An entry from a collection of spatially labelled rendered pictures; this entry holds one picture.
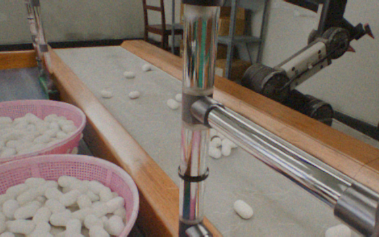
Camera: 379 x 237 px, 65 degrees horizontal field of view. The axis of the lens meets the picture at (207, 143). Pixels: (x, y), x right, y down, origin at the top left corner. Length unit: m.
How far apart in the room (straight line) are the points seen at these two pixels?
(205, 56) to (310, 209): 0.35
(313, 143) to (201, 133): 0.46
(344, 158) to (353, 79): 2.16
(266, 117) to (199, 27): 0.56
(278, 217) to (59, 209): 0.32
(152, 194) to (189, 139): 0.23
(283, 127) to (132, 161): 0.35
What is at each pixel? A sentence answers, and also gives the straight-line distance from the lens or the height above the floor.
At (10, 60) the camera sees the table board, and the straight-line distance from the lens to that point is 1.47.
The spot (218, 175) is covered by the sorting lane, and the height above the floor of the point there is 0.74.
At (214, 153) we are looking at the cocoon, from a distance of 0.57.
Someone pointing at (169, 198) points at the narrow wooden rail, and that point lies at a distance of 0.44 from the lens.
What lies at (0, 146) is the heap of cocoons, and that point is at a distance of 0.70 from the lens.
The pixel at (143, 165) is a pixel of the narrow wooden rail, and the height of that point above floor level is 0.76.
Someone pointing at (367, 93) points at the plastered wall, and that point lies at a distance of 2.72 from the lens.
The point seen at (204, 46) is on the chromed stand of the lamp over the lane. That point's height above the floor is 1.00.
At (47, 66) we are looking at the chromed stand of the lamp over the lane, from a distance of 1.02.
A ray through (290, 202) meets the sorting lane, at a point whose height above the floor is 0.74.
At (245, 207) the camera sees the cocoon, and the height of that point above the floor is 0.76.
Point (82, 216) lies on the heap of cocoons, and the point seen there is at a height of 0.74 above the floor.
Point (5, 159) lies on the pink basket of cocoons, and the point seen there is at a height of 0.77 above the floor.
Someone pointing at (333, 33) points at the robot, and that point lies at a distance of 1.18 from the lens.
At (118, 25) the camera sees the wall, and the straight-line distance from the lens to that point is 5.32.
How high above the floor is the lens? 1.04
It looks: 29 degrees down
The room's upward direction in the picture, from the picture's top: 4 degrees clockwise
